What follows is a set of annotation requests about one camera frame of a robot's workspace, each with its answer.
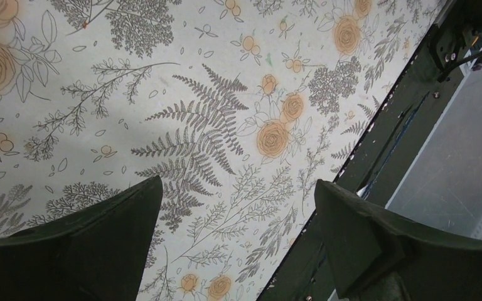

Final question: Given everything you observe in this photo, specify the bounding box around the floral patterned table mat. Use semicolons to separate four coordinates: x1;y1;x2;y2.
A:
0;1;445;300

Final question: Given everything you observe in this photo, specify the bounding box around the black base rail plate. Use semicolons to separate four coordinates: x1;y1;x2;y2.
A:
260;1;482;300

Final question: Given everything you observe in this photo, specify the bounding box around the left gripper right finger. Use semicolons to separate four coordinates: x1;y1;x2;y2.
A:
314;180;482;300

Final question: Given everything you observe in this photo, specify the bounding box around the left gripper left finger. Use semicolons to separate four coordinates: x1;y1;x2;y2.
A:
0;176;163;300

